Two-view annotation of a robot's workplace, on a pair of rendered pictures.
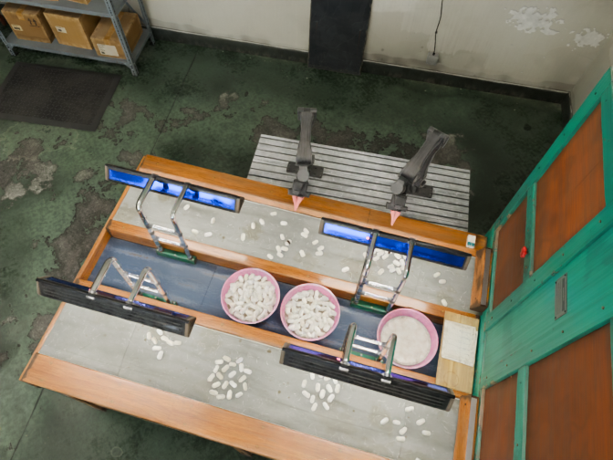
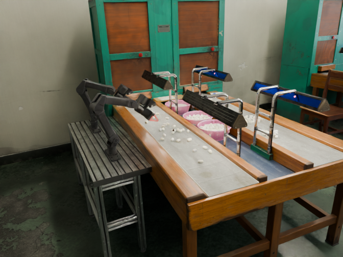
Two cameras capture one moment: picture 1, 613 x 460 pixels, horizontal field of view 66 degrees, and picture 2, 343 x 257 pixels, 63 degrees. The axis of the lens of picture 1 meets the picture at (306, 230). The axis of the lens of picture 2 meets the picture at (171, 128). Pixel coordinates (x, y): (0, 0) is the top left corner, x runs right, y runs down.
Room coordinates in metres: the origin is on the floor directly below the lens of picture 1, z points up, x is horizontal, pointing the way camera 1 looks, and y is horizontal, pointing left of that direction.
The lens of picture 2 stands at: (2.22, 1.76, 1.55)
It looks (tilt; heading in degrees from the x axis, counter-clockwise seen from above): 21 degrees down; 236
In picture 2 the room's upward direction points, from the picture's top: 2 degrees counter-clockwise
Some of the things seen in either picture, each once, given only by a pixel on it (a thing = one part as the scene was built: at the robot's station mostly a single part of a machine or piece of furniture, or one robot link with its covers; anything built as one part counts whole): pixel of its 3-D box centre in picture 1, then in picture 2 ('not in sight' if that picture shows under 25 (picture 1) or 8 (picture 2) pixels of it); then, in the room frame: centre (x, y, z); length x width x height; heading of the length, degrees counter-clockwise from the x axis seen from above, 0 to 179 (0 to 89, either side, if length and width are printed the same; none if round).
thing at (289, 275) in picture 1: (285, 274); (189, 130); (0.91, 0.09, 0.71); 1.81 x 0.05 x 0.11; 77
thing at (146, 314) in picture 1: (114, 303); (285, 93); (0.59, 0.71, 1.08); 0.62 x 0.08 x 0.07; 77
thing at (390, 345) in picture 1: (362, 363); (203, 92); (0.46, -0.25, 0.90); 0.20 x 0.19 x 0.45; 77
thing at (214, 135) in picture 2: (251, 298); (214, 130); (0.77, 0.24, 0.72); 0.27 x 0.27 x 0.10
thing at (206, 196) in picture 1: (173, 185); (210, 105); (1.14, 0.59, 1.08); 0.62 x 0.08 x 0.07; 77
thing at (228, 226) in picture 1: (295, 241); (169, 132); (1.08, 0.05, 0.73); 1.81 x 0.30 x 0.02; 77
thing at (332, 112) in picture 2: not in sight; (325, 109); (-1.23, 0.11, 0.45); 0.44 x 0.43 x 0.91; 76
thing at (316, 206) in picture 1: (306, 212); (144, 144); (1.28, 0.00, 0.67); 1.81 x 0.12 x 0.19; 77
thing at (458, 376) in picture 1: (457, 350); (169, 98); (0.56, -0.68, 0.77); 0.33 x 0.15 x 0.01; 167
